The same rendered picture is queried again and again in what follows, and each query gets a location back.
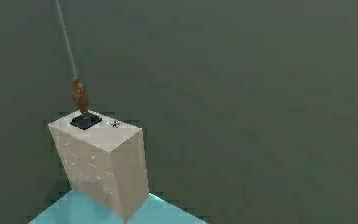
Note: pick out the small black keys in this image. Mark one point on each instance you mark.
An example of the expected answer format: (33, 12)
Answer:
(114, 124)

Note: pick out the white chest of drawers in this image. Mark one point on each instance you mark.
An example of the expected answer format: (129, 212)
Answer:
(100, 160)

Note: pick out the brown statue on black base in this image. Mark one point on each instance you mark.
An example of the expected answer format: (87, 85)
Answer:
(80, 96)

